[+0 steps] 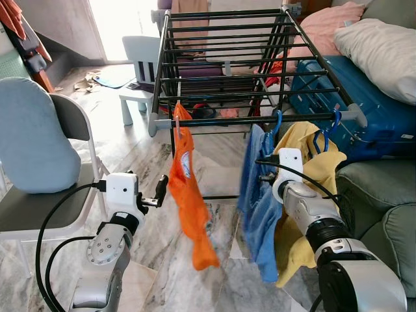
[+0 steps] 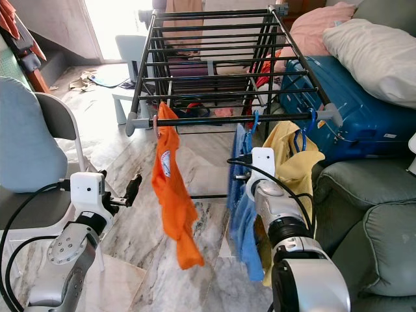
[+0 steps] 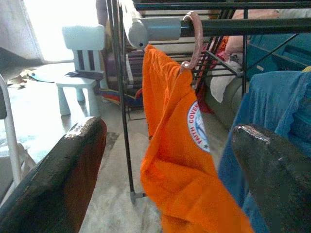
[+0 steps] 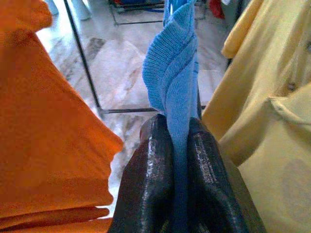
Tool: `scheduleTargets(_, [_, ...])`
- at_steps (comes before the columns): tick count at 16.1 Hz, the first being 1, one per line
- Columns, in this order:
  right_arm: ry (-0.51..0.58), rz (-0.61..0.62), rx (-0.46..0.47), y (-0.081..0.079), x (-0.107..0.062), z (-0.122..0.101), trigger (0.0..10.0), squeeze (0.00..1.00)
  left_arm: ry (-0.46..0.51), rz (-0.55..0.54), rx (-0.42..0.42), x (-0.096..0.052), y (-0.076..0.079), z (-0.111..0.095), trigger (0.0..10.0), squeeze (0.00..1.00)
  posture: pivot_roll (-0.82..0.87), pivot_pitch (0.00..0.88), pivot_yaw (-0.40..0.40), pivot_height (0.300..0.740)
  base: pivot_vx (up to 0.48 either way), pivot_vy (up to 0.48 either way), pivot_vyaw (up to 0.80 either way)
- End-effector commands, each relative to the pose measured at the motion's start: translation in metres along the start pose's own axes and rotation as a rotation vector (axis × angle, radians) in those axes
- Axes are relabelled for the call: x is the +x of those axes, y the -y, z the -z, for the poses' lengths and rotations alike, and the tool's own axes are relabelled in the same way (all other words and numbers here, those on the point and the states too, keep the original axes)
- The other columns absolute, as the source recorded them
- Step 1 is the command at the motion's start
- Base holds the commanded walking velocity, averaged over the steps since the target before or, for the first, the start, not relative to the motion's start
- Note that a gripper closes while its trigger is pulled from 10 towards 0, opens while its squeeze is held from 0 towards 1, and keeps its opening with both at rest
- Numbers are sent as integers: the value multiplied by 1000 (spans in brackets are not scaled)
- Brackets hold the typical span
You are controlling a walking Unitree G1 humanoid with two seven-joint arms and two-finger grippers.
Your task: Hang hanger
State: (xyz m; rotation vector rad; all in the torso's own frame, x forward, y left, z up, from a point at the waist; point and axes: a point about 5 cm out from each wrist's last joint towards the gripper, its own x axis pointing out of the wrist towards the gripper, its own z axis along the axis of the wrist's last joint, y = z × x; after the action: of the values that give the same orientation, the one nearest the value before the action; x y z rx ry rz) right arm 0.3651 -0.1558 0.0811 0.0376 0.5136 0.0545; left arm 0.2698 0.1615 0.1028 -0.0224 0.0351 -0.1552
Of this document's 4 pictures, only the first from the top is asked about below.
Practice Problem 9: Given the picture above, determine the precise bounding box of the light blue chair cushion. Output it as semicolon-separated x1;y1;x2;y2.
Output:
0;76;83;194

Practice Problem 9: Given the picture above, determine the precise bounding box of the blue shirt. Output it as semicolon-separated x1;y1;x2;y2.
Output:
237;123;285;284

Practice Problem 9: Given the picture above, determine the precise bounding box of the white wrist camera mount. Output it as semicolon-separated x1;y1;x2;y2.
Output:
276;148;306;188
103;172;141;220

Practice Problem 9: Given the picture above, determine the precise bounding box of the short black left arm cable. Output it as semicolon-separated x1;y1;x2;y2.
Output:
43;235;99;312

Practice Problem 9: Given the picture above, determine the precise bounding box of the yellow shirt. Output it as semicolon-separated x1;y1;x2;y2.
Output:
273;120;349;289

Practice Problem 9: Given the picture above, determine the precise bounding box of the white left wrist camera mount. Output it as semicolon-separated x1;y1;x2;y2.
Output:
103;172;141;220

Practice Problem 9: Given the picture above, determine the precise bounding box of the green sofa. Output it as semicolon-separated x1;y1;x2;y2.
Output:
335;0;416;312

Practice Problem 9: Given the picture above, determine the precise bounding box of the pink plastic hanger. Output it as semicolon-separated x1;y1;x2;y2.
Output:
172;99;187;131

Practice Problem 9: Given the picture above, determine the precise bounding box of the blue suitcase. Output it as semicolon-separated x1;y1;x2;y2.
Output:
289;55;416;163

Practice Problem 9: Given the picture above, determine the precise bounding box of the blue white floor sheet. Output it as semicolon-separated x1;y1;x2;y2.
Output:
93;71;137;89

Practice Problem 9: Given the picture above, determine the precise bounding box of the brown hanging cloth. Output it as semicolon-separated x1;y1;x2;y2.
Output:
170;0;210;54

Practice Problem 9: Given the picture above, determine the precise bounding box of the long black left arm cable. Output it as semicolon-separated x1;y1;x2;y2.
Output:
35;181;108;312

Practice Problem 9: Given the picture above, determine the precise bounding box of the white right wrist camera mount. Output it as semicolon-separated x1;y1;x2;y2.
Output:
276;148;306;188

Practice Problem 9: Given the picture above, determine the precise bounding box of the black metal drying rack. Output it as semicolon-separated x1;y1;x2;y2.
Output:
148;3;369;200

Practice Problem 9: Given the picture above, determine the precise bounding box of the orange shirt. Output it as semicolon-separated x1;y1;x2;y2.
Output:
167;102;221;272

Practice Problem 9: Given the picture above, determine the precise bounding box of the white child chair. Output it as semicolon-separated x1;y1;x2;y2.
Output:
118;35;164;127

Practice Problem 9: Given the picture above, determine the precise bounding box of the purple storage bag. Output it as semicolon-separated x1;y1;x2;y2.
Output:
174;60;227;90

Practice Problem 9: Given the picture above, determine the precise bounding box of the pink blanket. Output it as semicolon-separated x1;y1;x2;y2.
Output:
286;1;367;64

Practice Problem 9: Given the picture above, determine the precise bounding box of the red hanging garment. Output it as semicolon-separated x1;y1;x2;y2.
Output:
0;0;54;93

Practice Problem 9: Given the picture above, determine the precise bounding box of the grey seat folding chair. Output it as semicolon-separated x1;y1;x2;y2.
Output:
0;93;112;262

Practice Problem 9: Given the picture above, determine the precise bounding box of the beige pillow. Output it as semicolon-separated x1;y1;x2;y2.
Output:
333;18;416;107

